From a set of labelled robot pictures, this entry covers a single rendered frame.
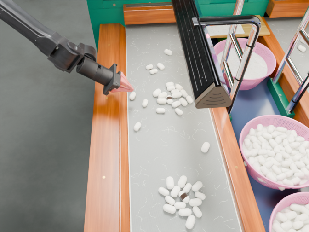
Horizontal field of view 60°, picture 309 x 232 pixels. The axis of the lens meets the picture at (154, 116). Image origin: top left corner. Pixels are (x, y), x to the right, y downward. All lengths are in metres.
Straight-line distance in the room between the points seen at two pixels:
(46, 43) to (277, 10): 1.03
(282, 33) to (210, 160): 0.80
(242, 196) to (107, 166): 0.40
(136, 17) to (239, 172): 0.80
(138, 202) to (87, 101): 1.35
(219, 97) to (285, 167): 0.45
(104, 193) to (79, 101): 1.33
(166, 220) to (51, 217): 0.98
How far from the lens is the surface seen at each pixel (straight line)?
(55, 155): 1.84
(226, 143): 0.90
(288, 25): 1.53
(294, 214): 0.89
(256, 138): 0.98
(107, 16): 1.35
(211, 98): 0.59
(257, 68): 1.24
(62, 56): 0.85
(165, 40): 1.29
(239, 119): 1.09
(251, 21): 0.76
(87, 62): 0.87
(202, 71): 0.61
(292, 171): 0.95
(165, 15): 1.29
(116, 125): 0.92
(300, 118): 1.11
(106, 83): 0.89
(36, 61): 2.52
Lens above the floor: 1.50
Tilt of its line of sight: 52 degrees down
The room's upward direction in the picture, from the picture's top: straight up
